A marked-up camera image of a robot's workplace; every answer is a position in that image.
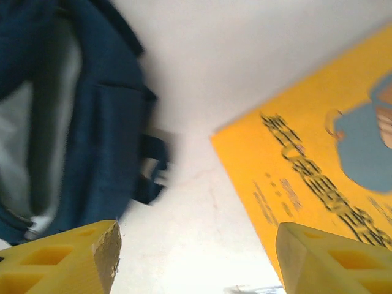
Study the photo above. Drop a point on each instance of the yellow book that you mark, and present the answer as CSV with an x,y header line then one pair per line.
x,y
306,107

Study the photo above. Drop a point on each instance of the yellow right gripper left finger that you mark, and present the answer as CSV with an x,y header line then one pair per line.
x,y
55,269

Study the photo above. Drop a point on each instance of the navy blue backpack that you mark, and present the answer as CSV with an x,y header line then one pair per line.
x,y
101,122

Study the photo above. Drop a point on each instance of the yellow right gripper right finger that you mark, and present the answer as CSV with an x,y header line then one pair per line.
x,y
337,269

